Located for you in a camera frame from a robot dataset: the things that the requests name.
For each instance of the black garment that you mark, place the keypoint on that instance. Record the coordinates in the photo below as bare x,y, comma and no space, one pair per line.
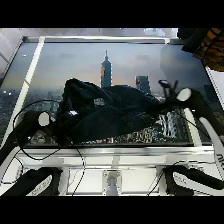
190,38

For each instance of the black jeans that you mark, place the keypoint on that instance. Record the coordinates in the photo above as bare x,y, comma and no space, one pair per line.
116,110

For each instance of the orange checked garment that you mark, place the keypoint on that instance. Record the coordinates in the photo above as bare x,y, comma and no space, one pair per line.
213,50

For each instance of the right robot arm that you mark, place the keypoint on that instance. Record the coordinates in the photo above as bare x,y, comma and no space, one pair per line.
209,128

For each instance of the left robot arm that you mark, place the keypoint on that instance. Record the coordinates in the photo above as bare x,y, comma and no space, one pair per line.
23,128

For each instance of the silver frame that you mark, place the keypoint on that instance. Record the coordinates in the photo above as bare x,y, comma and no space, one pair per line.
133,152

